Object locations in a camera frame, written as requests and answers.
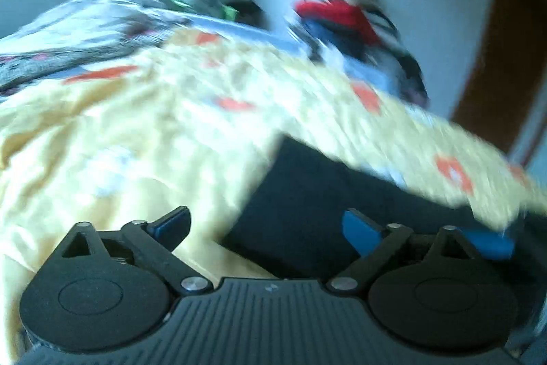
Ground grey crumpled quilt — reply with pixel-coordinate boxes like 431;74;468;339
0;0;191;93

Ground blue mattress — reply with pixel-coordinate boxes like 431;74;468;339
171;12;309;58

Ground brown wooden door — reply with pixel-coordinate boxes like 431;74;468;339
451;0;547;155

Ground yellow carrot print blanket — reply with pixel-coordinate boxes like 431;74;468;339
0;25;547;365

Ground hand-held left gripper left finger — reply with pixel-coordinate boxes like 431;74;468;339
50;206;214;297

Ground black pants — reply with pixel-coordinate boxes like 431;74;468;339
221;133;528;281

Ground dark bag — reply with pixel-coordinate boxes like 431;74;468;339
224;0;269;29

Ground pile of folded clothes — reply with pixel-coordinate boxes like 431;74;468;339
285;0;430;108

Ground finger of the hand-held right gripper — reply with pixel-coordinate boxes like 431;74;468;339
461;229;515;260

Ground green plastic chair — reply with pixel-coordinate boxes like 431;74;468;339
170;0;239;23

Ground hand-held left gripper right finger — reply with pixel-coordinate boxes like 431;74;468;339
327;209;496;299

